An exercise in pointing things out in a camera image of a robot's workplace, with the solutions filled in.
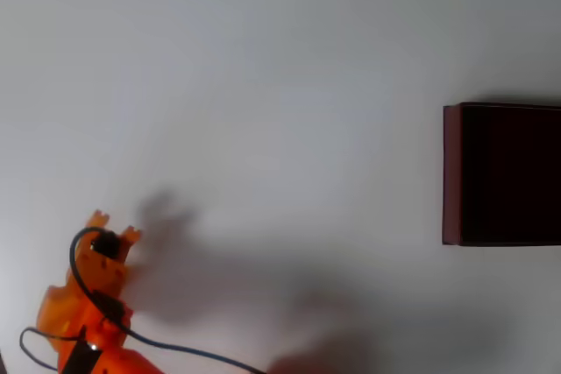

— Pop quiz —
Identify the dark red open box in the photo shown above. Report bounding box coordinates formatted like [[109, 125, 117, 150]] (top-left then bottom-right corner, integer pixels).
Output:
[[441, 101, 561, 247]]

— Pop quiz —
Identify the thin servo cable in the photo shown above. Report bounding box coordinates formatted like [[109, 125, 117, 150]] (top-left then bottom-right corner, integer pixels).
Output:
[[18, 326, 87, 370]]

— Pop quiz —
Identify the orange pronged camera mount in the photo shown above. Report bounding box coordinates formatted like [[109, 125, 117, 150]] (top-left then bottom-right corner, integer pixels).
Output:
[[73, 210, 144, 292]]

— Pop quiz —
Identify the small black camera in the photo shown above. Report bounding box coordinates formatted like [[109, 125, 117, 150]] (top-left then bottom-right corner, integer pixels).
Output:
[[90, 232, 123, 259]]

